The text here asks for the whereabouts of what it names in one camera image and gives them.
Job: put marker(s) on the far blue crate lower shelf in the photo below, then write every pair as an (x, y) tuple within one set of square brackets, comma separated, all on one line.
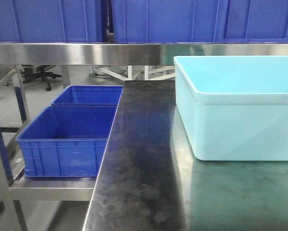
[(80, 95)]

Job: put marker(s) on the blue crate shelf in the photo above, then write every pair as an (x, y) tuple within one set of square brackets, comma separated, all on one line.
[(80, 95), (66, 141)]

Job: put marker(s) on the near blue crate lower shelf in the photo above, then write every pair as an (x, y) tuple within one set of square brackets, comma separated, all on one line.
[(66, 141)]

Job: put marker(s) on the light blue plastic tub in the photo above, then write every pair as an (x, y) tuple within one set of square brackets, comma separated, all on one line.
[(234, 108)]

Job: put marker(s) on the upper middle blue crate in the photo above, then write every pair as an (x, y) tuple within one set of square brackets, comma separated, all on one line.
[(168, 21)]

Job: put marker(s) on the blue crate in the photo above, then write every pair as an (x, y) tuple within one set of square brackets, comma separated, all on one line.
[(80, 21), (168, 21), (256, 21)]

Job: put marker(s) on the black office chair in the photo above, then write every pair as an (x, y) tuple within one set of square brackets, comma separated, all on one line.
[(41, 73)]

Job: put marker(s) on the upper right blue crate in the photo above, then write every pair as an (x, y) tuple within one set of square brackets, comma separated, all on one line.
[(256, 21)]

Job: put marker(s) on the upper left blue crate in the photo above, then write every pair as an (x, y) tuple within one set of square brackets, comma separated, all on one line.
[(80, 21)]

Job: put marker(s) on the white table frame background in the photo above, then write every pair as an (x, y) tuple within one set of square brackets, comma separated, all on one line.
[(133, 72)]

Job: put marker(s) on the steel side shelf frame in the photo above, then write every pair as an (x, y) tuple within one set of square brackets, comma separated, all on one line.
[(13, 191)]

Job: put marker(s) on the stainless steel shelf rail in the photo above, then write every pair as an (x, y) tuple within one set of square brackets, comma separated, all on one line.
[(124, 54)]

